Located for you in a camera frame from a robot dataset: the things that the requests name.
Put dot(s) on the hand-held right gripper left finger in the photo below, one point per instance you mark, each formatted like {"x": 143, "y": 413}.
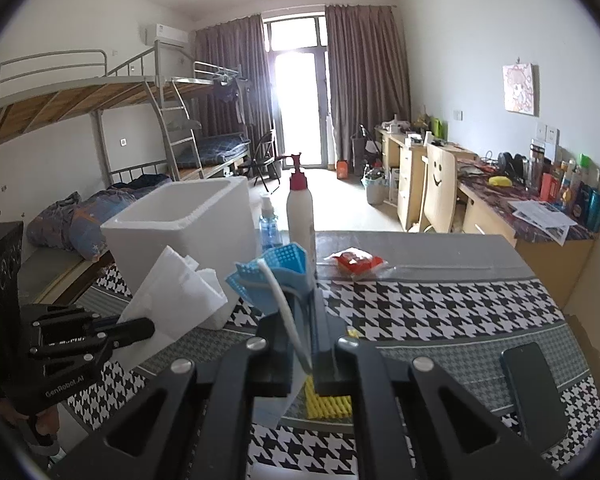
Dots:
{"x": 275, "y": 360}

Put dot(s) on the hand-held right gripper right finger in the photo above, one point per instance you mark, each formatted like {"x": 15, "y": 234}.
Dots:
{"x": 330, "y": 370}

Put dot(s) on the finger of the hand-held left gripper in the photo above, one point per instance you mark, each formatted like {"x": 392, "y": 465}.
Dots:
{"x": 130, "y": 330}

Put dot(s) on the yellow ribbed soft strip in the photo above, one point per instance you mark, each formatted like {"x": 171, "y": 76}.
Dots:
{"x": 325, "y": 405}

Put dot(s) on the blue face mask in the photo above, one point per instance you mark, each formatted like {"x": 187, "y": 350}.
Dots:
{"x": 285, "y": 265}

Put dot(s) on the white foam box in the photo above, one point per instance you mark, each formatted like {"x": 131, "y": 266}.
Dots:
{"x": 215, "y": 240}

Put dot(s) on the person's left hand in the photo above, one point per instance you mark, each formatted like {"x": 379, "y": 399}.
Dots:
{"x": 50, "y": 420}

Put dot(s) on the red snack packet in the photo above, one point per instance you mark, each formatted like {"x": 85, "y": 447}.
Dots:
{"x": 355, "y": 261}

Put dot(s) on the blue patterned quilt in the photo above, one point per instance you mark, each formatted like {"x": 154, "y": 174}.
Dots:
{"x": 90, "y": 225}

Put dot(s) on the houndstooth tablecloth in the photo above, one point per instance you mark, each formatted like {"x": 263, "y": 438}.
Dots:
{"x": 430, "y": 310}

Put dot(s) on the clear blue spray bottle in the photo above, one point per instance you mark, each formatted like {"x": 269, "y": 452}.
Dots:
{"x": 269, "y": 230}

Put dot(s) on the white pump bottle red cap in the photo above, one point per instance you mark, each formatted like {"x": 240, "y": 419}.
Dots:
{"x": 300, "y": 220}

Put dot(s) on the white bucket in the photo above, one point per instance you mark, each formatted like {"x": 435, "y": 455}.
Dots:
{"x": 376, "y": 190}

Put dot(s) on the dark blue bedding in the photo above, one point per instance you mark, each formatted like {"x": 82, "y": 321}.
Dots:
{"x": 215, "y": 150}

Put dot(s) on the black folding chair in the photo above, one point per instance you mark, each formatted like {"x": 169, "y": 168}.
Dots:
{"x": 266, "y": 160}

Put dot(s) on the orange bag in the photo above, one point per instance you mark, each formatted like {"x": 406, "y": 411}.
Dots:
{"x": 342, "y": 170}

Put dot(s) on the black smartphone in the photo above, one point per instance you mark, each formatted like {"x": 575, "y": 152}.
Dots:
{"x": 530, "y": 395}

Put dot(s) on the wooden desk with drawers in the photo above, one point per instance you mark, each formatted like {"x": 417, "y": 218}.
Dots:
{"x": 405, "y": 180}

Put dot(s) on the wooden chair smiley face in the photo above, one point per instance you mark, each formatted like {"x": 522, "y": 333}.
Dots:
{"x": 437, "y": 185}

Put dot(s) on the black bag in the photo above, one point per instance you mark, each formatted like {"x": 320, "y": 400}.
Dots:
{"x": 364, "y": 147}

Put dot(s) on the wooden desk patterned cover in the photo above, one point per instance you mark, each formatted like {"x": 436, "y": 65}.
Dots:
{"x": 540, "y": 260}

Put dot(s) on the metal bunk bed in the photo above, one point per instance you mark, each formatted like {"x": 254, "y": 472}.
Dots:
{"x": 210, "y": 80}
{"x": 55, "y": 100}

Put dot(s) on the hanging dark clothes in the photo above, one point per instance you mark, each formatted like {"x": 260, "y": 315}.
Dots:
{"x": 230, "y": 97}

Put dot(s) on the yellow object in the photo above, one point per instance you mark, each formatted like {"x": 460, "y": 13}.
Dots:
{"x": 499, "y": 180}

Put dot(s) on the printed papers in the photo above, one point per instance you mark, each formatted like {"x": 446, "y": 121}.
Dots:
{"x": 542, "y": 220}

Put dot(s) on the glass balcony door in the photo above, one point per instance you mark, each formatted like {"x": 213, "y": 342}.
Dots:
{"x": 300, "y": 100}

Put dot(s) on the brown curtain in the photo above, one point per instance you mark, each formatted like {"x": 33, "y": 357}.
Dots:
{"x": 365, "y": 85}
{"x": 230, "y": 85}

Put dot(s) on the green bag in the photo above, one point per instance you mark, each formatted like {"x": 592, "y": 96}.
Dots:
{"x": 436, "y": 126}

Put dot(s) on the black headphones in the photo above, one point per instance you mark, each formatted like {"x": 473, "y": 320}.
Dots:
{"x": 512, "y": 166}

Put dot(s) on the white air conditioner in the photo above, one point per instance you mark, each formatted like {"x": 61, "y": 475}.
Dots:
{"x": 162, "y": 35}

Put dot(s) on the row of toiletry bottles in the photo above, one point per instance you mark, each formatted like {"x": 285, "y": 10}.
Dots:
{"x": 575, "y": 190}

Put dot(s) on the white wall socket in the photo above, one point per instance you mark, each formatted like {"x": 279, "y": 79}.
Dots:
{"x": 548, "y": 133}

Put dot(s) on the wall poster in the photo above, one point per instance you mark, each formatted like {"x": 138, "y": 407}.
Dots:
{"x": 520, "y": 90}

